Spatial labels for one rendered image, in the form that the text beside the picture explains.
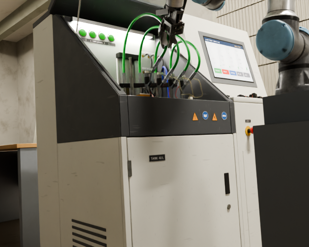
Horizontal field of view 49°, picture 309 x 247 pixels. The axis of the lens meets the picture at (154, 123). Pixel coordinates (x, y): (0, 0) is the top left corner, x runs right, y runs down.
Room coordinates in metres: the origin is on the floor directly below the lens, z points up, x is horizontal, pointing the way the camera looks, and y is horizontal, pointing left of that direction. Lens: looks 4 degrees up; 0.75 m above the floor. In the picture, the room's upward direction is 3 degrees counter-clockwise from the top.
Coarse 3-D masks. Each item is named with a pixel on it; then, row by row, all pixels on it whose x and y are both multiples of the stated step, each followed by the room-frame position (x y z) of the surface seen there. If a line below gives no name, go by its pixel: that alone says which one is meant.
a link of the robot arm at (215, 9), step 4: (212, 0) 1.35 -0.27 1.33; (216, 0) 1.36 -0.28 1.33; (220, 0) 1.36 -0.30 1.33; (224, 0) 1.37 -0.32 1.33; (208, 4) 1.36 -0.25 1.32; (212, 4) 1.37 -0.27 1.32; (216, 4) 1.37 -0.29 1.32; (220, 4) 1.39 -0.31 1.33; (224, 4) 1.41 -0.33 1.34; (208, 8) 1.40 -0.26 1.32; (212, 8) 1.40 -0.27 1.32; (216, 8) 1.40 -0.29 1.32; (220, 8) 1.41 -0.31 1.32
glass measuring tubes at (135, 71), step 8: (120, 56) 1.87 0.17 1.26; (128, 56) 1.91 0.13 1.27; (136, 56) 1.95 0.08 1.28; (120, 64) 1.89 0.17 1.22; (128, 64) 1.94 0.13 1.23; (136, 64) 1.95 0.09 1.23; (120, 72) 1.89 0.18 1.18; (128, 72) 1.91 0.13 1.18; (136, 72) 1.95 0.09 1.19; (120, 80) 1.90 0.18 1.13; (128, 80) 1.91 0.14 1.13; (136, 80) 1.95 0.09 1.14; (128, 88) 1.91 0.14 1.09; (136, 88) 1.95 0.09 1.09
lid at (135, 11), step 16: (64, 0) 1.65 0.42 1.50; (96, 0) 1.72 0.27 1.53; (112, 0) 1.76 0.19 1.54; (128, 0) 1.80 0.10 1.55; (144, 0) 1.86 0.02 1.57; (160, 0) 1.91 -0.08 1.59; (80, 16) 1.77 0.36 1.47; (96, 16) 1.81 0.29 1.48; (112, 16) 1.85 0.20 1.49; (128, 16) 1.90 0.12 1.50; (144, 16) 1.95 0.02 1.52; (160, 16) 1.99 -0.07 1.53
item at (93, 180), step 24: (72, 144) 1.57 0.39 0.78; (96, 144) 1.40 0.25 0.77; (120, 144) 1.26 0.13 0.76; (72, 168) 1.58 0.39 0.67; (96, 168) 1.41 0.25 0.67; (120, 168) 1.27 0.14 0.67; (72, 192) 1.59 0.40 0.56; (96, 192) 1.41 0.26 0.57; (120, 192) 1.28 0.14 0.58; (240, 192) 1.71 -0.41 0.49; (72, 216) 1.60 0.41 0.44; (96, 216) 1.42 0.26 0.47; (120, 216) 1.28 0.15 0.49; (240, 216) 1.70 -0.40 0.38; (72, 240) 1.60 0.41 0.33; (96, 240) 1.43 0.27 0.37; (120, 240) 1.29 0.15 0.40; (240, 240) 1.69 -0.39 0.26
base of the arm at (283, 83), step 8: (296, 64) 1.14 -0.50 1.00; (304, 64) 1.14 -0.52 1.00; (280, 72) 1.19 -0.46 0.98; (288, 72) 1.15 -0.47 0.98; (296, 72) 1.14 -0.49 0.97; (304, 72) 1.13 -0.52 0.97; (280, 80) 1.18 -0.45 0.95; (288, 80) 1.15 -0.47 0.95; (296, 80) 1.13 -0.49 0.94; (304, 80) 1.13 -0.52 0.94; (280, 88) 1.17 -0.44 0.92; (288, 88) 1.14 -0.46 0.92; (296, 88) 1.13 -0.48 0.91; (304, 88) 1.12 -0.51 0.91
